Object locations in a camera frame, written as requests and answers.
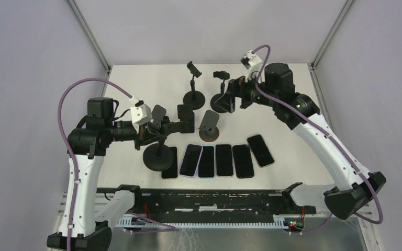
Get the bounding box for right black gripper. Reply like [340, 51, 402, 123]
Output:
[216, 69, 279, 112]

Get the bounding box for wooden base phone stand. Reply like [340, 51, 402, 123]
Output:
[151, 105, 166, 122]

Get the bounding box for black round clamp stand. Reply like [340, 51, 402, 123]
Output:
[183, 61, 205, 110]

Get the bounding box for black folding phone stand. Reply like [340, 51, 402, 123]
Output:
[177, 104, 195, 134]

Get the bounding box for cream cased phone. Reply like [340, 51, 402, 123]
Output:
[161, 147, 178, 179]

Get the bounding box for lilac cased phone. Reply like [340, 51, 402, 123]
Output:
[179, 144, 203, 177]

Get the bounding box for white cased phone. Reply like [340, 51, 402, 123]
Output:
[215, 144, 233, 177]

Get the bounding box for dark phone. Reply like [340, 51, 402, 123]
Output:
[232, 144, 254, 179]

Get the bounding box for light blue cased phone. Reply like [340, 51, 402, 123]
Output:
[198, 146, 215, 178]

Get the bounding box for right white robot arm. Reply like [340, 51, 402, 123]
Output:
[214, 63, 386, 220]

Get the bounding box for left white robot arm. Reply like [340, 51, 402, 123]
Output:
[47, 98, 163, 250]

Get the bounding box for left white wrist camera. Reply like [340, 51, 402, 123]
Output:
[130, 96, 152, 133]

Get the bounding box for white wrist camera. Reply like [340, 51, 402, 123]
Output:
[130, 96, 152, 133]
[240, 51, 263, 83]

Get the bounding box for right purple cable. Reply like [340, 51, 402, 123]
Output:
[249, 44, 385, 235]

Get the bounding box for purple cable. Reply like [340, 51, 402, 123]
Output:
[57, 77, 176, 251]
[249, 44, 385, 235]

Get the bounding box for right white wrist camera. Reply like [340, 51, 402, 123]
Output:
[240, 51, 263, 83]

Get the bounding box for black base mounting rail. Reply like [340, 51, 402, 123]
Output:
[98, 187, 317, 225]

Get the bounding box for aluminium frame post left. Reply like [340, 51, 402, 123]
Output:
[65, 0, 111, 74]

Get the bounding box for aluminium frame post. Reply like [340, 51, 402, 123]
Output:
[65, 0, 111, 74]
[310, 0, 356, 69]

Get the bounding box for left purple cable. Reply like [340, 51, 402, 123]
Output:
[57, 77, 176, 251]

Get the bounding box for white slotted cable duct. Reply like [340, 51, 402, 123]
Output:
[116, 214, 290, 230]

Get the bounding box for aluminium frame post right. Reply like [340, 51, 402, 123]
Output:
[310, 0, 356, 69]

